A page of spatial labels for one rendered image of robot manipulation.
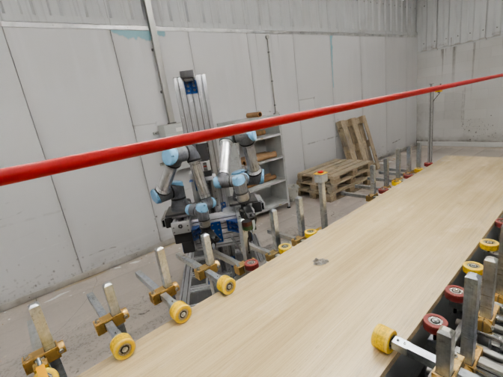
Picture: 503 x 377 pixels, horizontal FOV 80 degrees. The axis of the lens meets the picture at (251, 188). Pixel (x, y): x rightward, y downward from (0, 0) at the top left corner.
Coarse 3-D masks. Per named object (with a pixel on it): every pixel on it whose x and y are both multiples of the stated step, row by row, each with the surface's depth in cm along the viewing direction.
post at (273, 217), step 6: (270, 210) 188; (276, 210) 188; (270, 216) 189; (276, 216) 189; (270, 222) 191; (276, 222) 189; (276, 228) 190; (276, 234) 191; (276, 240) 191; (276, 246) 193
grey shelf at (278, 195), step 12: (240, 120) 424; (276, 132) 482; (264, 144) 510; (276, 144) 489; (240, 156) 483; (240, 168) 432; (264, 168) 517; (276, 168) 506; (276, 180) 487; (264, 192) 524; (276, 192) 523; (288, 192) 499; (264, 204) 498; (276, 204) 490; (288, 204) 502
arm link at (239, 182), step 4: (236, 176) 177; (240, 176) 174; (232, 180) 176; (236, 180) 173; (240, 180) 173; (244, 180) 175; (236, 184) 174; (240, 184) 174; (244, 184) 175; (236, 188) 175; (240, 188) 174; (244, 188) 175; (236, 192) 177; (240, 192) 175; (244, 192) 176
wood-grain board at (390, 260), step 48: (384, 192) 251; (432, 192) 236; (480, 192) 223; (336, 240) 182; (384, 240) 174; (432, 240) 167; (240, 288) 148; (288, 288) 143; (336, 288) 138; (384, 288) 133; (432, 288) 129; (144, 336) 125; (192, 336) 121; (240, 336) 117; (288, 336) 114; (336, 336) 111
